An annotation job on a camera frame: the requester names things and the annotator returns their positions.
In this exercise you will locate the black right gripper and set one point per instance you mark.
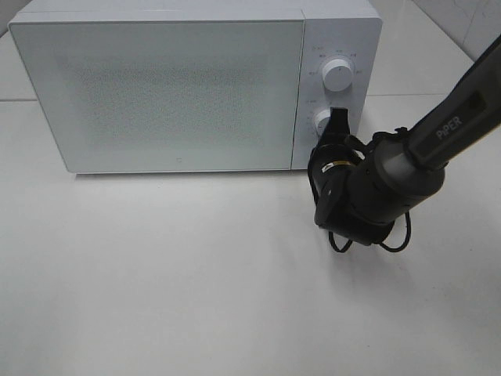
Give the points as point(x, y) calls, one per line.
point(331, 162)

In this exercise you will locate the white microwave knob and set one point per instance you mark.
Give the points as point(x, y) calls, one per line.
point(337, 74)
point(320, 120)

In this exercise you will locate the white microwave door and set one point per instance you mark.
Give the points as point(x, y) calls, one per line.
point(166, 97)

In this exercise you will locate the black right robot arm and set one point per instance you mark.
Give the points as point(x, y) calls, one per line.
point(363, 192)

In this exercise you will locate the white microwave oven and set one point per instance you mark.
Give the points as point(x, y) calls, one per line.
point(331, 29)

